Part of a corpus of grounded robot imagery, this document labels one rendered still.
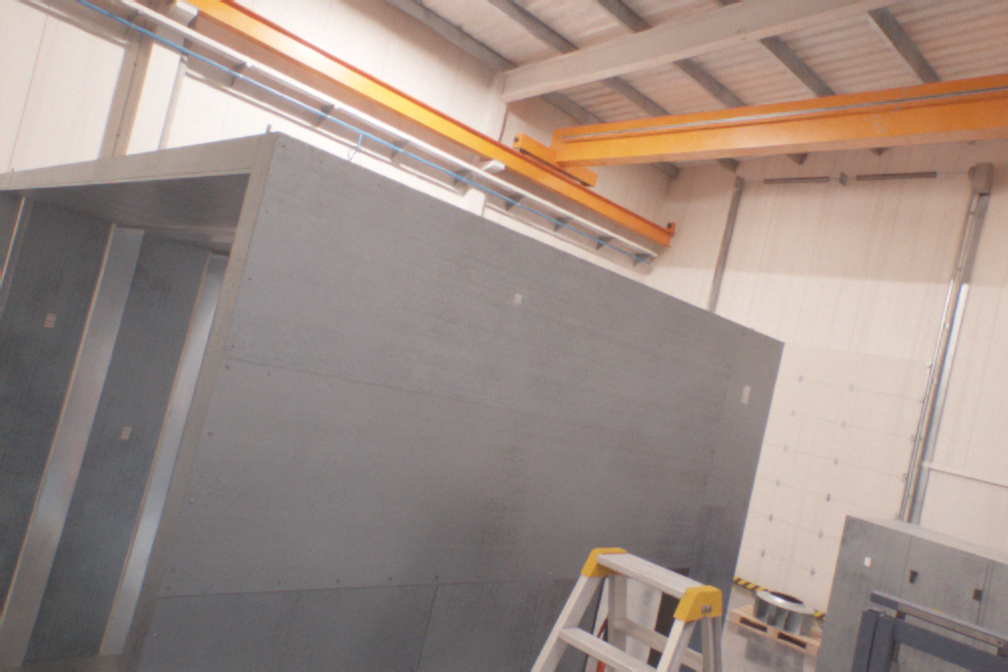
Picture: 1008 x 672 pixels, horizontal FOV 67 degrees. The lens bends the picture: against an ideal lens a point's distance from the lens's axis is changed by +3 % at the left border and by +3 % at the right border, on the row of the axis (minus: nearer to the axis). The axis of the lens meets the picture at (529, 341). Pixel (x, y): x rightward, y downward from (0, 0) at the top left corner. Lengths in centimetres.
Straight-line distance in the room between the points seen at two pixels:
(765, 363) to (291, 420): 230
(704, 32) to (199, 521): 966
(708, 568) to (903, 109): 768
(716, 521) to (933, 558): 525
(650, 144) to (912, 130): 386
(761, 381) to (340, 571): 216
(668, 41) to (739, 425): 821
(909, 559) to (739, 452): 527
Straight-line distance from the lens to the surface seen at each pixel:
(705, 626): 225
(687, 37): 1096
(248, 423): 195
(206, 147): 234
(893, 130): 1030
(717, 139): 1148
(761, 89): 1309
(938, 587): 862
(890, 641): 423
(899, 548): 872
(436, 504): 231
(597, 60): 1192
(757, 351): 354
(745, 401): 352
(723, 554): 365
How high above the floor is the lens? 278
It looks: 2 degrees up
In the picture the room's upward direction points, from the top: 13 degrees clockwise
